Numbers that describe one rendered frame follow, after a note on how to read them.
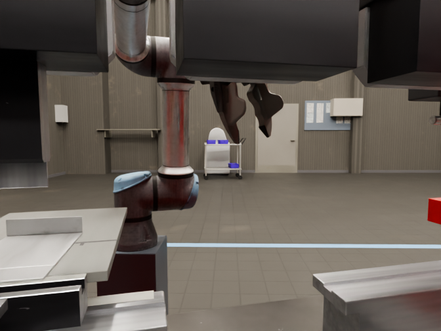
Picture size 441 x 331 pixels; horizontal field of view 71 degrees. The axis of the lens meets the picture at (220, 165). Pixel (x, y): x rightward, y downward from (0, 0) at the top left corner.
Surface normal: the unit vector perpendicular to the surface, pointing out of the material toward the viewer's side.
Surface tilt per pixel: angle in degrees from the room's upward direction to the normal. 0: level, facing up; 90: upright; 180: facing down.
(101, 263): 0
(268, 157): 90
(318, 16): 90
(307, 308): 0
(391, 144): 90
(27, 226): 90
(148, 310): 0
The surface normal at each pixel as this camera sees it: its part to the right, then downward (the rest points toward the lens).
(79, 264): 0.00, -1.00
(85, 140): -0.02, 0.09
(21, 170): 0.22, 0.09
